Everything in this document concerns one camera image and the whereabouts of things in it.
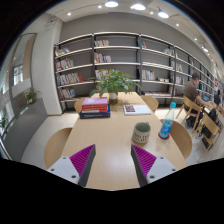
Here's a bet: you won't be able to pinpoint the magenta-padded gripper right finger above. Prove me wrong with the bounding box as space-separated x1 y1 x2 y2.
130 144 179 188

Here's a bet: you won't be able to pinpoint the person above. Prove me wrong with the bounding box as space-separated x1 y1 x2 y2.
183 72 211 129
213 89 224 107

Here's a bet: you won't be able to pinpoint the black backpack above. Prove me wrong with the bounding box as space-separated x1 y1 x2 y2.
201 108 218 139

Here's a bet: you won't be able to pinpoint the wooden frame chair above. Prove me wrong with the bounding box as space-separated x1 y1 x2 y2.
175 95 203 129
196 112 221 153

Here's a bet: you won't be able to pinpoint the beige dotted ceramic mug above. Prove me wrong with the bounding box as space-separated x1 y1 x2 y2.
131 121 152 145

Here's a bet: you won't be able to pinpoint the grey wall shelf unit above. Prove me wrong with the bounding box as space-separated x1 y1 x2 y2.
53 31 224 113

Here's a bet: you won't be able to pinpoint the green potted plant, white pot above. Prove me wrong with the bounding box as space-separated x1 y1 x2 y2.
88 68 143 105

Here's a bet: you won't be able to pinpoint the light wooden round-backed chair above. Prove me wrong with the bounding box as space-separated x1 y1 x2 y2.
139 95 160 113
43 127 74 170
159 118 193 160
73 97 86 113

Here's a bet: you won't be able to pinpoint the thick dark blue book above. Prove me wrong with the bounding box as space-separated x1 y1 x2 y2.
79 105 111 120

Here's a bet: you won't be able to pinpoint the leafy plant by window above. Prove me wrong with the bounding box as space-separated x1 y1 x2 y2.
24 87 43 105

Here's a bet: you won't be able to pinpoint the clear bottle with cyan cap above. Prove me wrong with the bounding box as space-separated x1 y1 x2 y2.
158 101 177 140

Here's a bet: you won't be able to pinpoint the open laptop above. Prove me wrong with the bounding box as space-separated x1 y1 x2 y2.
201 94 213 103

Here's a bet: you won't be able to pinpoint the pink book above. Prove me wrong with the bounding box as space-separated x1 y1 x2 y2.
81 97 109 107

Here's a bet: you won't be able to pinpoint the white booklet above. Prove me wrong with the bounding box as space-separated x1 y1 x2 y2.
123 104 153 116

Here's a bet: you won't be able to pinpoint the red book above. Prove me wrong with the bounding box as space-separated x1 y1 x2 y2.
81 103 109 113

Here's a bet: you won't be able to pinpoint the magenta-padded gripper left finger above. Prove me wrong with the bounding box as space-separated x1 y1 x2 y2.
46 143 97 188

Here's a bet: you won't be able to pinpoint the ceiling lights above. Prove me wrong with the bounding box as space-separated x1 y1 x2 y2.
66 0 211 54

